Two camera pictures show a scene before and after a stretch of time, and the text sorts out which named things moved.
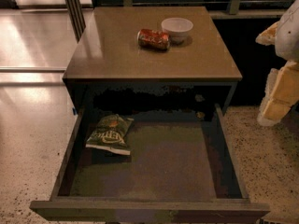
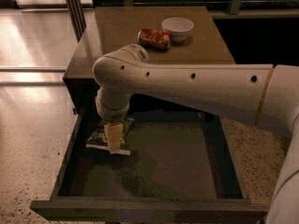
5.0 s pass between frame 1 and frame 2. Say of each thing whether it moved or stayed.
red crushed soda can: stayed
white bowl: stayed
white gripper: moved
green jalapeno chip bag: stayed
